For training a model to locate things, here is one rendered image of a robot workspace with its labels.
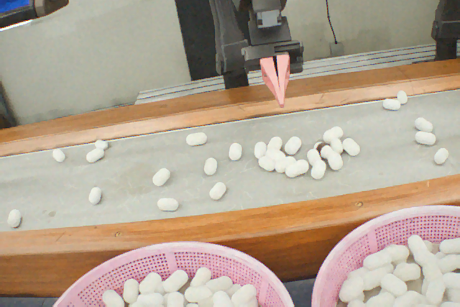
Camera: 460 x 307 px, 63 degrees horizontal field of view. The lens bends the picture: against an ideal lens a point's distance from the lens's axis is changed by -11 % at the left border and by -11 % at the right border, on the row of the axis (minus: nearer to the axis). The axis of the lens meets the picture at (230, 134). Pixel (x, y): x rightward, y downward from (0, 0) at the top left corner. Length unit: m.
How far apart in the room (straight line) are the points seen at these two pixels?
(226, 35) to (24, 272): 0.68
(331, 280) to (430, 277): 0.11
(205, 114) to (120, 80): 2.02
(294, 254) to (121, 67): 2.37
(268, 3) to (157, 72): 2.14
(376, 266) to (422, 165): 0.21
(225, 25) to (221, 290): 0.68
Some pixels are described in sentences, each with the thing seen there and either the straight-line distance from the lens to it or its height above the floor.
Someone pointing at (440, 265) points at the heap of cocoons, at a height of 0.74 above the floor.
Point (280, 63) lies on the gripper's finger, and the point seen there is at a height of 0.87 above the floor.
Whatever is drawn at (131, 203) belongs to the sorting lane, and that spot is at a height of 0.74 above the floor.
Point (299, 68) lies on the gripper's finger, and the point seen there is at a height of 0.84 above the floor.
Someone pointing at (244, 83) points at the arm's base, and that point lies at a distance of 1.05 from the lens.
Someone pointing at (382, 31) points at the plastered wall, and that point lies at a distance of 2.89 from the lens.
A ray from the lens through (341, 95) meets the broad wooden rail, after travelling 0.82.
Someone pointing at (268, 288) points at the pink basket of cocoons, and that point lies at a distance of 0.44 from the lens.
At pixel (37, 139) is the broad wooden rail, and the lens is 0.95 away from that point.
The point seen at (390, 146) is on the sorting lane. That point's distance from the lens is 0.68.
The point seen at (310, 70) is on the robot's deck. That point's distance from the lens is 1.21.
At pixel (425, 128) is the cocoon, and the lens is 0.70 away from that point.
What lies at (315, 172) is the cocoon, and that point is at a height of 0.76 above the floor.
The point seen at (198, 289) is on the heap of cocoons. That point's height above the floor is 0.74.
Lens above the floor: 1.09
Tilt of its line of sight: 27 degrees down
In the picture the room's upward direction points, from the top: 11 degrees counter-clockwise
